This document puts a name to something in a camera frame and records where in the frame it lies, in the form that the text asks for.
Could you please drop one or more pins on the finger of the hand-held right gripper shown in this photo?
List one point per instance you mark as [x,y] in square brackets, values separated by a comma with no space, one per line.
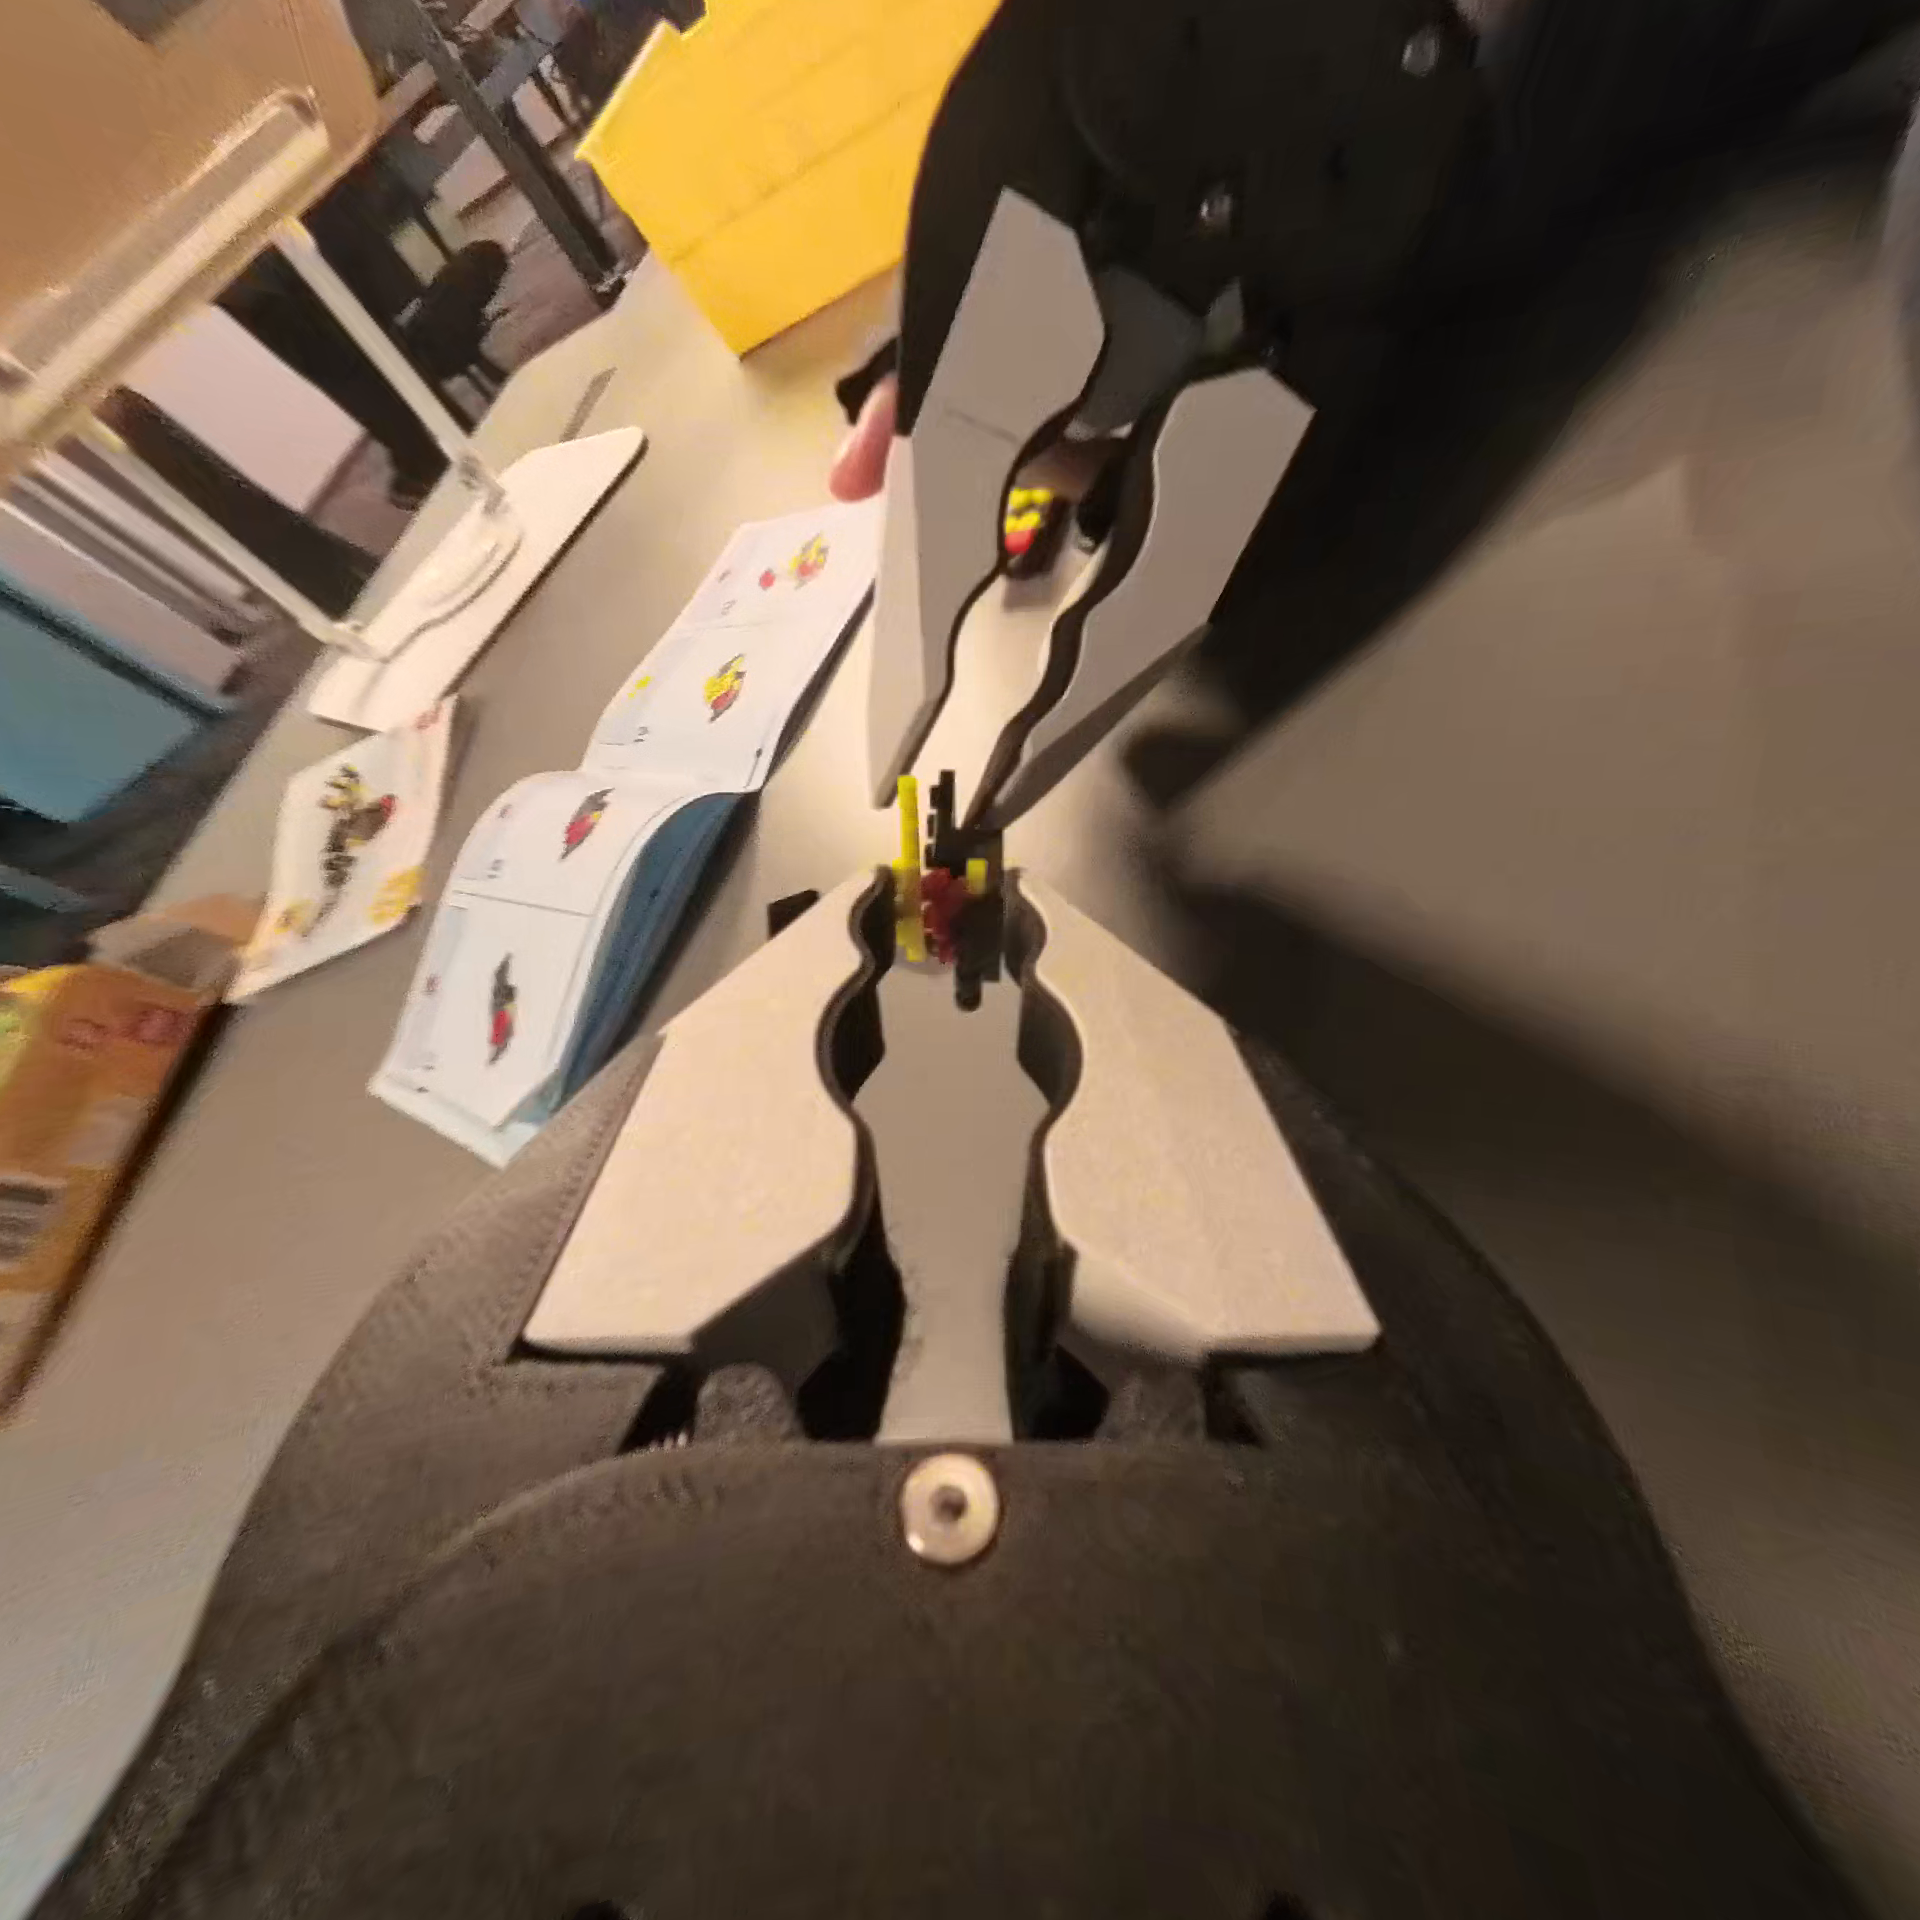
[961,451]
[1200,511]

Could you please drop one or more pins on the yellow plastic bin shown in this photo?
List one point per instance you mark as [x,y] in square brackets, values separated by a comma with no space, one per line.
[795,149]

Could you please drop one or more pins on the brown cardboard box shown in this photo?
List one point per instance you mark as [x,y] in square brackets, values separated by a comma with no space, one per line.
[136,90]

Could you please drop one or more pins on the small yellow red lego assembly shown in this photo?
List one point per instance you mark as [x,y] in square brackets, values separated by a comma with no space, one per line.
[1031,521]

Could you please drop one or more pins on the clear acrylic stand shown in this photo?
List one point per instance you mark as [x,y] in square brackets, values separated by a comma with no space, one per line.
[181,241]

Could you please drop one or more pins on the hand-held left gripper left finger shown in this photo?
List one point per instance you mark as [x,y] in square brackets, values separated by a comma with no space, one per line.
[704,1184]

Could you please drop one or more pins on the person's right hand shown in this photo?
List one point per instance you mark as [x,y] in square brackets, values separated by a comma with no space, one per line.
[863,451]

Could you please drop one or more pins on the yellow lego box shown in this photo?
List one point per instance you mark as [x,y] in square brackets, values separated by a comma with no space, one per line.
[76,1142]

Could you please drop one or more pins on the lego instruction booklet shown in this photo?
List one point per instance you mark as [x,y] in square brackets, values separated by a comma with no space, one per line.
[628,839]

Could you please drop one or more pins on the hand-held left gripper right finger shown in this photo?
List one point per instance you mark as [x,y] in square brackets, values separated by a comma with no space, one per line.
[1200,1184]

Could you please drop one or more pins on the white stand base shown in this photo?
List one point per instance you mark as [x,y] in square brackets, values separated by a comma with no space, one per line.
[493,569]

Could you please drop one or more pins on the black red yellow lego model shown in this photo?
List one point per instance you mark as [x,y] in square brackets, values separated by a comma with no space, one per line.
[948,902]

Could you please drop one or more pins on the printed lego leaflet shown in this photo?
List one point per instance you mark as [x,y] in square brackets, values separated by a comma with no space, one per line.
[352,856]

